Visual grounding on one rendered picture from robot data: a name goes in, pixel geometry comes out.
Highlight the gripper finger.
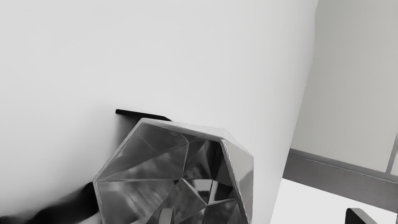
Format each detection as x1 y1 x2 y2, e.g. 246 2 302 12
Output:
346 208 378 224

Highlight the faceted mug with angular handle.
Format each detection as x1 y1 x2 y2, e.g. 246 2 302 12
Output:
93 118 254 224

